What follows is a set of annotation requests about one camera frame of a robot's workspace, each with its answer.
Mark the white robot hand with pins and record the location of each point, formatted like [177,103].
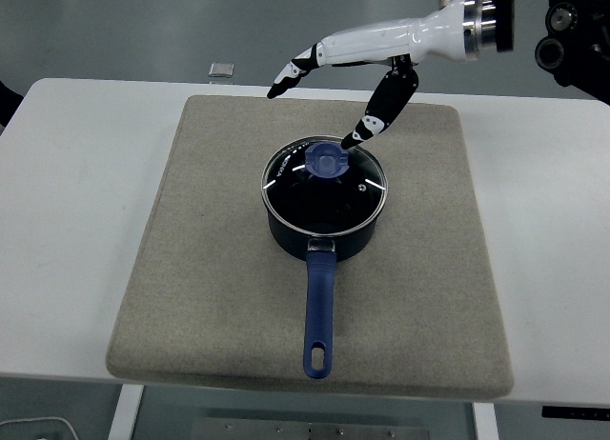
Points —
[381,42]

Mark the glass lid with blue knob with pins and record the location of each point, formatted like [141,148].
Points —
[295,197]

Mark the small silver floor plate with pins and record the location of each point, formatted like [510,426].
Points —
[221,69]

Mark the beige fabric mat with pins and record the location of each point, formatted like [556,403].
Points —
[214,268]

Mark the white table leg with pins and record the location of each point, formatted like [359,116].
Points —
[485,423]
[125,414]

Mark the black table control panel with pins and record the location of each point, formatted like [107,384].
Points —
[576,412]

